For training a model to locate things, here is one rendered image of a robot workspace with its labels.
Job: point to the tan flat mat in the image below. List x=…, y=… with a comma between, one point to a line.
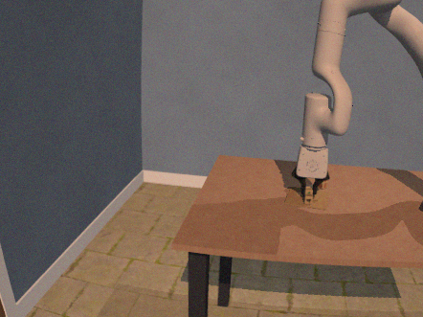
x=294, y=197

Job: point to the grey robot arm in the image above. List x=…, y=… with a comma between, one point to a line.
x=319, y=117

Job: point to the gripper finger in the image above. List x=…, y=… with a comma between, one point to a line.
x=317, y=183
x=301, y=180

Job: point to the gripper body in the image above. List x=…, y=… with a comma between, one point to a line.
x=312, y=162

